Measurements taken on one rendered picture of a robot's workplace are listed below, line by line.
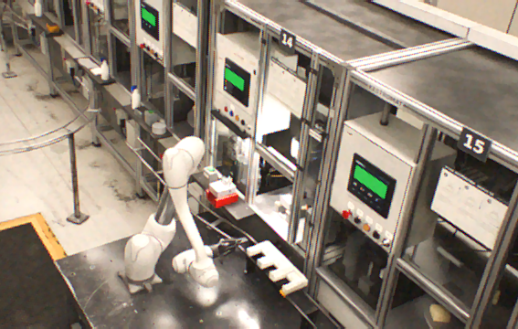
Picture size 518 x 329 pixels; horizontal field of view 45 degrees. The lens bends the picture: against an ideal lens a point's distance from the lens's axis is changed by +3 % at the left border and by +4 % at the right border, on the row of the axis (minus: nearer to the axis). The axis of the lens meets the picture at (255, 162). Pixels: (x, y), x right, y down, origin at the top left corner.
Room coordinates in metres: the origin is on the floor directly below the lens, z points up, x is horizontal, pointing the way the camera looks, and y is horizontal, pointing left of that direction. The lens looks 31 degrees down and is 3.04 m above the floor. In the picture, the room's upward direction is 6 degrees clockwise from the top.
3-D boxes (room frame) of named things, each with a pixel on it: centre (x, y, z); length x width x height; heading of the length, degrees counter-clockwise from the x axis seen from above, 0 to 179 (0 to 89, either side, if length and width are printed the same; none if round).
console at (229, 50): (3.24, 0.07, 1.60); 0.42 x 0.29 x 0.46; 37
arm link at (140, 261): (2.54, 0.56, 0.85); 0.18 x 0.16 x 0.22; 164
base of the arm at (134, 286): (2.51, 0.56, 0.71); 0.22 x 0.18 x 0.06; 37
